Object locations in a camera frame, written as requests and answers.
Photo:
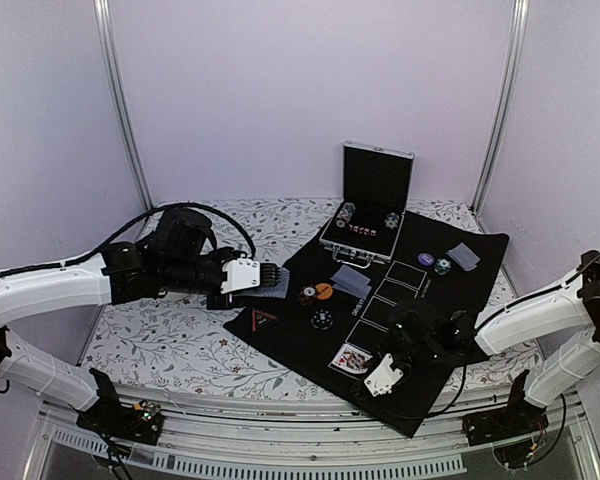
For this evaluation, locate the cream cylindrical cup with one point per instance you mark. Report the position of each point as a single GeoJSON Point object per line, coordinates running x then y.
{"type": "Point", "coordinates": [176, 296]}

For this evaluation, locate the orange black chip stack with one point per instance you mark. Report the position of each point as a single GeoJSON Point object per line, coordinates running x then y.
{"type": "Point", "coordinates": [307, 295]}

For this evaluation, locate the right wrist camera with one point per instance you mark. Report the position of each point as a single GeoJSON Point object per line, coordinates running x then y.
{"type": "Point", "coordinates": [384, 377]}

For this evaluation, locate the left aluminium frame post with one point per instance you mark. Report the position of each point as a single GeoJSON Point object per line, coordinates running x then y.
{"type": "Point", "coordinates": [109, 52]}

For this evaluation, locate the aluminium frame post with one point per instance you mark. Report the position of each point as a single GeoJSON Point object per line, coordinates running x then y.
{"type": "Point", "coordinates": [512, 61]}
{"type": "Point", "coordinates": [109, 52]}

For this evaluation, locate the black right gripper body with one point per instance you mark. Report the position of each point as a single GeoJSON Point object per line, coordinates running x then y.
{"type": "Point", "coordinates": [424, 353]}

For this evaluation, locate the purple small blind button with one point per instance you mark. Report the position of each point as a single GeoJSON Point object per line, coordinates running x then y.
{"type": "Point", "coordinates": [426, 259]}

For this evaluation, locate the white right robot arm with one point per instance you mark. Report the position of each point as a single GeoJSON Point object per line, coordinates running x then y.
{"type": "Point", "coordinates": [572, 302]}

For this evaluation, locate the blue playing card deck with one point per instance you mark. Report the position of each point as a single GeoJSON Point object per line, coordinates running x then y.
{"type": "Point", "coordinates": [277, 291]}

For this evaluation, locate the orange big blind button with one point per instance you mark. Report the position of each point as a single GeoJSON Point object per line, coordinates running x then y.
{"type": "Point", "coordinates": [324, 291]}

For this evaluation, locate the dealt blue card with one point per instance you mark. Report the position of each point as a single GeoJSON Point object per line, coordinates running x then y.
{"type": "Point", "coordinates": [349, 275]}
{"type": "Point", "coordinates": [356, 290]}
{"type": "Point", "coordinates": [461, 246]}
{"type": "Point", "coordinates": [467, 260]}

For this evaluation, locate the black and green chip stack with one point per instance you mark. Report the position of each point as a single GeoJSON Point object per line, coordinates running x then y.
{"type": "Point", "coordinates": [322, 320]}

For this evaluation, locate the right aluminium frame post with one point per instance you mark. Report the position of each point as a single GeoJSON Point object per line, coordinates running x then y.
{"type": "Point", "coordinates": [512, 61]}

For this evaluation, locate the black poker table mat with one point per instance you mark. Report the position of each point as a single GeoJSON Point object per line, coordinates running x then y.
{"type": "Point", "coordinates": [296, 345]}

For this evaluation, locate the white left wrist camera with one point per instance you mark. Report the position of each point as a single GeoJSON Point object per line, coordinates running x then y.
{"type": "Point", "coordinates": [240, 274]}

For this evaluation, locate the front aluminium rail base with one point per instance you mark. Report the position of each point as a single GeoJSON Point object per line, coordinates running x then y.
{"type": "Point", "coordinates": [207, 437]}

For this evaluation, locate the triangular all in button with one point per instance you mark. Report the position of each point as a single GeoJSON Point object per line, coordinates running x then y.
{"type": "Point", "coordinates": [261, 320]}

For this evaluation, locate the red dice row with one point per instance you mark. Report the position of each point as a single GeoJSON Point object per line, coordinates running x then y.
{"type": "Point", "coordinates": [360, 230]}

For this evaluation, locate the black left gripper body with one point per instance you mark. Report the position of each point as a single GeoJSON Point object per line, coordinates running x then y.
{"type": "Point", "coordinates": [181, 276]}

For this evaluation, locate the aluminium poker chip case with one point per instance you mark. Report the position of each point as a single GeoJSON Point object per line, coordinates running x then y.
{"type": "Point", "coordinates": [377, 180]}

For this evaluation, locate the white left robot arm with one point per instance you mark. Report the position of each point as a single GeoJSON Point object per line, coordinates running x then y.
{"type": "Point", "coordinates": [39, 305]}

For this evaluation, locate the face up queen card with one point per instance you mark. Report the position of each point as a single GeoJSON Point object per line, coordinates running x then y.
{"type": "Point", "coordinates": [350, 359]}

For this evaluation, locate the green blue chip stack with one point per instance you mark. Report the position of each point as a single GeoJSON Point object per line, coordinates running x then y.
{"type": "Point", "coordinates": [442, 266]}

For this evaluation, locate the green blue black chip row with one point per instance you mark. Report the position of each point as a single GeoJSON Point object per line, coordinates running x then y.
{"type": "Point", "coordinates": [392, 220]}

